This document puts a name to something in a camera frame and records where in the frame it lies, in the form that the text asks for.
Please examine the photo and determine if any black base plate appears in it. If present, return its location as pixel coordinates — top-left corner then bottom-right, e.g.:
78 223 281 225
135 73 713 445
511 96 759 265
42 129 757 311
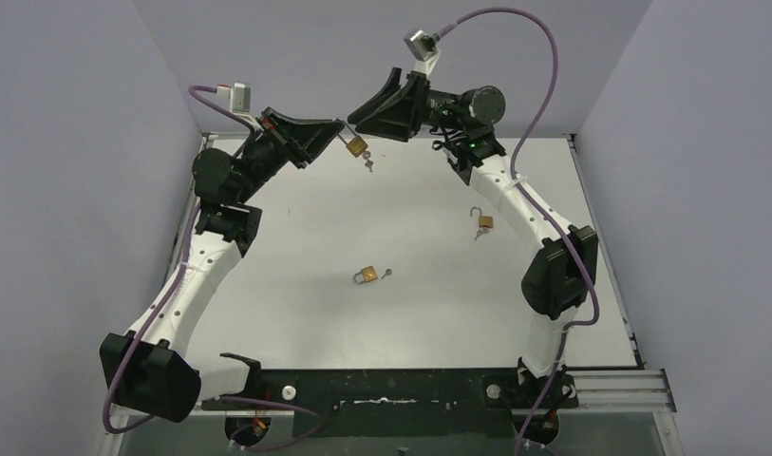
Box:
197 367 588 442

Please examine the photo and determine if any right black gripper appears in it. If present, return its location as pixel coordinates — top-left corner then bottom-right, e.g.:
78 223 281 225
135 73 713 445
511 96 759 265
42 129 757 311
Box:
348 68 469 143

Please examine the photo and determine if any aluminium rail frame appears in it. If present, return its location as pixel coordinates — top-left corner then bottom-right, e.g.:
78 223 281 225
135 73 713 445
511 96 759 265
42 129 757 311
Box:
99 130 687 456

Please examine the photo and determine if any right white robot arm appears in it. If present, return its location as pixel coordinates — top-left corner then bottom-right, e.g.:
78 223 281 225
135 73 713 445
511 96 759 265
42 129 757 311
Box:
347 67 599 406

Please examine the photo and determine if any brass padlock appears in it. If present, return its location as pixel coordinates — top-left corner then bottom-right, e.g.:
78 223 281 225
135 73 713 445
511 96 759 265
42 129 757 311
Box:
469 206 494 230
352 266 380 285
337 123 368 158

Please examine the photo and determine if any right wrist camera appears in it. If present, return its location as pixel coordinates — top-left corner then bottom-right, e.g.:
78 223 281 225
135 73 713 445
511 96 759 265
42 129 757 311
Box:
403 29 441 77

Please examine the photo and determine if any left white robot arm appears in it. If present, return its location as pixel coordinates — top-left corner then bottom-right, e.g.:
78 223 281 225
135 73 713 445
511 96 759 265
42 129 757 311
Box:
99 108 346 433

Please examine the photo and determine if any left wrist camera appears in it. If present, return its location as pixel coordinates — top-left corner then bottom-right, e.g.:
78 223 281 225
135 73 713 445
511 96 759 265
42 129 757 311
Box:
217 82 260 129

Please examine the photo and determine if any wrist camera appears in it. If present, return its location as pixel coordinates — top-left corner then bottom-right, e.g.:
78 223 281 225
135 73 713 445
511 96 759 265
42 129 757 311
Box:
217 82 260 129
403 29 441 77

